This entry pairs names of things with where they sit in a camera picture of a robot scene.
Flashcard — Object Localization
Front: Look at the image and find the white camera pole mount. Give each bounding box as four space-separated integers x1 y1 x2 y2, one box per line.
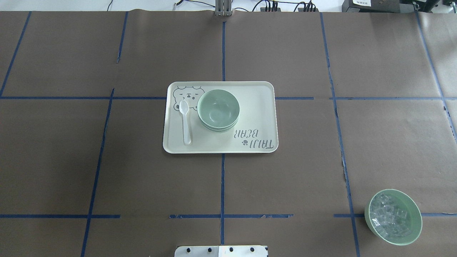
174 245 269 257

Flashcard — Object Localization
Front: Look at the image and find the black box device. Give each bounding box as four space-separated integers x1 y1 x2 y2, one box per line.
341 0 401 13

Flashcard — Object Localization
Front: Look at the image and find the aluminium frame post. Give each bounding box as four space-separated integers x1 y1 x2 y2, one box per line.
215 0 233 16

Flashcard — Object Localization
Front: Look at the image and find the white plastic spoon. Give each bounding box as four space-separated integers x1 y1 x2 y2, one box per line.
179 100 191 145

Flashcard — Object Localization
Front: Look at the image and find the white rectangular tray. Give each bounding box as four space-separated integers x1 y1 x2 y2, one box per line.
162 81 279 153

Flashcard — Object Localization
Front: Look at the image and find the green bowl on tray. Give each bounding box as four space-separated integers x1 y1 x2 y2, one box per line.
201 121 237 133

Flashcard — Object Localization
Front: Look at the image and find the green bowl near elbow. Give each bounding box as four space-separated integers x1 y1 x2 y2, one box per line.
364 189 423 246

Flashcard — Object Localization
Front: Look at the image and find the green bowl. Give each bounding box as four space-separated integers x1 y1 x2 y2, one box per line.
197 89 240 127
201 121 237 133

